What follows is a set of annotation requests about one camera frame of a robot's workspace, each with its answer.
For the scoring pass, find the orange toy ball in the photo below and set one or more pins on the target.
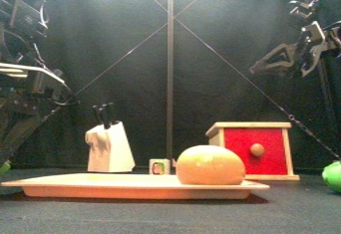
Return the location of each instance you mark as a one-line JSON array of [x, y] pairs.
[[209, 165]]

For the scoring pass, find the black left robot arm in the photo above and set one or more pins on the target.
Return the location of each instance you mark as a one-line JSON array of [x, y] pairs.
[[22, 19]]

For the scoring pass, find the wooden box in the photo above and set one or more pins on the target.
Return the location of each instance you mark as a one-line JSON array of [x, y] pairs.
[[249, 125]]

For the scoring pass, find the yellow-green toy starfruit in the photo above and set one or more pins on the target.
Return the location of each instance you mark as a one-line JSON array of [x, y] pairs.
[[3, 168]]

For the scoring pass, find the green toy vegetable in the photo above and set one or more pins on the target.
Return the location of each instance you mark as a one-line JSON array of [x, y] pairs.
[[333, 177]]

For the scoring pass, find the white knife block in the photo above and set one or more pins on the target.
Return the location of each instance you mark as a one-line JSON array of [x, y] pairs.
[[109, 151]]

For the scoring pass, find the red drawer with wooden knob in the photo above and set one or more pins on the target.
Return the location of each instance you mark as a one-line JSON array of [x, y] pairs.
[[240, 151]]

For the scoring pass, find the pink rectangular tray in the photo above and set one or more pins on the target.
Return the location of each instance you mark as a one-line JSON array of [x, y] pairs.
[[111, 183]]

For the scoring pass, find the small picture cube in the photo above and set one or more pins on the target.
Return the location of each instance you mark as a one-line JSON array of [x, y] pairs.
[[159, 167]]

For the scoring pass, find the thin metal frame pole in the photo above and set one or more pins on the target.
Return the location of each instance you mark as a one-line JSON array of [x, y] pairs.
[[170, 62]]

